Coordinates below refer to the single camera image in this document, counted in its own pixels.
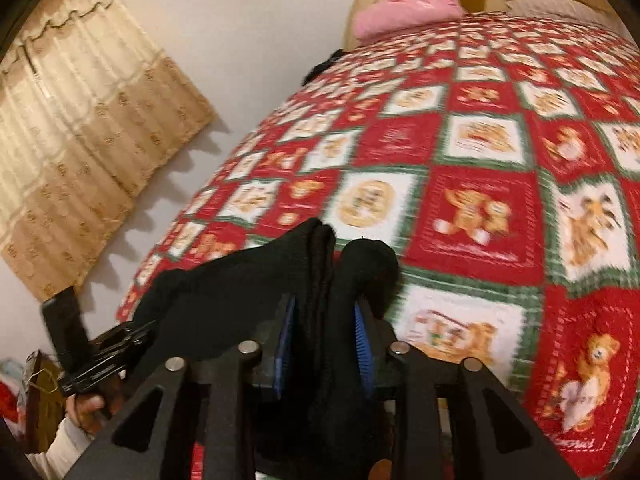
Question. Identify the black pants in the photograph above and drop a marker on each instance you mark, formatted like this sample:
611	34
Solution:
321	424

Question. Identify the beige patterned curtain side wall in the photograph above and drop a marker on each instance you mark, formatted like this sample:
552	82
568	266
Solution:
91	107

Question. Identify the white sleeved left forearm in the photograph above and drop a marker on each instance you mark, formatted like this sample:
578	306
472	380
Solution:
69	443

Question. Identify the person's left hand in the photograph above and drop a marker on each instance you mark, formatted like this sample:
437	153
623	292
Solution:
91	411

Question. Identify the red teddy bear bedspread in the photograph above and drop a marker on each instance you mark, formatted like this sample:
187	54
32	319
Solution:
499	157

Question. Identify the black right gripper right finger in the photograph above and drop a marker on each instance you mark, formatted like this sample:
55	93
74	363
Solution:
378	370

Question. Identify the pink folded blanket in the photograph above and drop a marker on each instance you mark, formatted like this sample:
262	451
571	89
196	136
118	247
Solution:
386	16

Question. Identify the dark clothing bundle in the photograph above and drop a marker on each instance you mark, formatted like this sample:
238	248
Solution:
323	66

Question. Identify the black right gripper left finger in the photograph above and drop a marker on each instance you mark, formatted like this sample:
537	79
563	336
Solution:
280	340

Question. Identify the striped pillow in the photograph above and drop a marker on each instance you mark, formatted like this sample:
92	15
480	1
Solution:
568	10

